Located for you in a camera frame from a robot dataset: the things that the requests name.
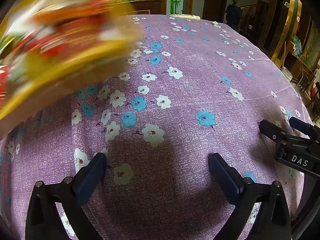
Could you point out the white remote control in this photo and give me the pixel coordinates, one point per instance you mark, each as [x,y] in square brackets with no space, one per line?
[185,17]

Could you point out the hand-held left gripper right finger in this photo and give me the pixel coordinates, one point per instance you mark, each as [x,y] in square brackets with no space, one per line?
[226,177]

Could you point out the small white wrapper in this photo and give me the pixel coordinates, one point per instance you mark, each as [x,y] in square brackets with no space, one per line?
[215,24]

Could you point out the dark wooden door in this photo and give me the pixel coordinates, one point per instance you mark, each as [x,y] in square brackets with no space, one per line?
[216,0]

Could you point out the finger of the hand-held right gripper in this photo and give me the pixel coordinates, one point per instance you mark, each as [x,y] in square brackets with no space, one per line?
[272,132]
[300,125]

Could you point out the purple floral tablecloth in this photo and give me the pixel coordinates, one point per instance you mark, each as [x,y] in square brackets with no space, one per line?
[187,92]

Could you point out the gold trimmed wooden panel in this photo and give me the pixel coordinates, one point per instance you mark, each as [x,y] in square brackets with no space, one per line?
[280,30]

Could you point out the wooden counter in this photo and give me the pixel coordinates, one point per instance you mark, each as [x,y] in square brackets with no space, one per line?
[145,6]

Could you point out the yellow cardboard box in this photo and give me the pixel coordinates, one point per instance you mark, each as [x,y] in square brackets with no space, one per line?
[100,62]

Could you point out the wooden chair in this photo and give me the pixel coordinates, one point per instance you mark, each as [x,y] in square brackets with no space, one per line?
[306,80]

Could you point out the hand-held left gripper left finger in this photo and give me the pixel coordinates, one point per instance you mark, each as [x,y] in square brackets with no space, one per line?
[91,177]

